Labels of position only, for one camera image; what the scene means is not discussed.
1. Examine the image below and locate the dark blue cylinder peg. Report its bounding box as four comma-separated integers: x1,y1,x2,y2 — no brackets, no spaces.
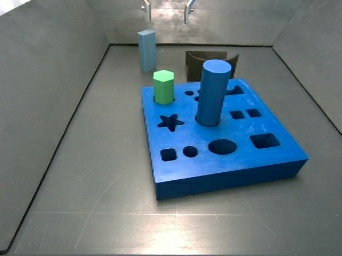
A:
196,59,231,127

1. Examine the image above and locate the light blue rectangle block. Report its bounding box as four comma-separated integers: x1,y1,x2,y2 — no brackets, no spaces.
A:
138,29,156,72

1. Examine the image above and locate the blue shape sorter board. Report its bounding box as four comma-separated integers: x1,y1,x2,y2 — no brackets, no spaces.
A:
142,79,309,200

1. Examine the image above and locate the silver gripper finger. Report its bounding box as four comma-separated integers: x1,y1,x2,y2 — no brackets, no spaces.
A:
142,0,152,22
184,0,196,24

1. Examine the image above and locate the green hexagonal peg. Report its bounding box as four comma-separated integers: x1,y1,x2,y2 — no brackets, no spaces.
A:
154,70,174,105

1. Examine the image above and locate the black curved bracket stand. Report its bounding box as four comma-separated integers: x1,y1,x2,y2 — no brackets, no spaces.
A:
186,51,239,82

